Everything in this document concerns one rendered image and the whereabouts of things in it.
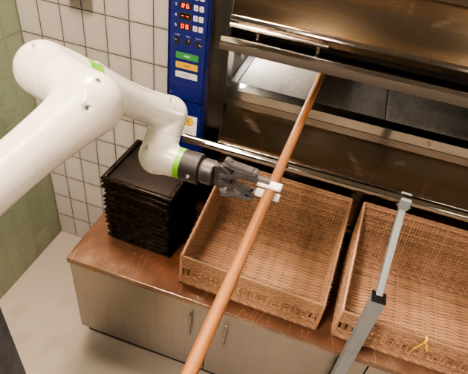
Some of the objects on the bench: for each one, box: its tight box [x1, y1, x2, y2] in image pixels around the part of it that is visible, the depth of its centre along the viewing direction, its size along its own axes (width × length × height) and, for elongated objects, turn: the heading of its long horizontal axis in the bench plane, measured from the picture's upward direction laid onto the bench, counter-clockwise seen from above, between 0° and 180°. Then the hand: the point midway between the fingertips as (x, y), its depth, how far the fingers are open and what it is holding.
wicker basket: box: [331, 202, 468, 374], centre depth 167 cm, size 49×56×28 cm
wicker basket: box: [179, 167, 354, 330], centre depth 177 cm, size 49×56×28 cm
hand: (269, 190), depth 126 cm, fingers open, 3 cm apart
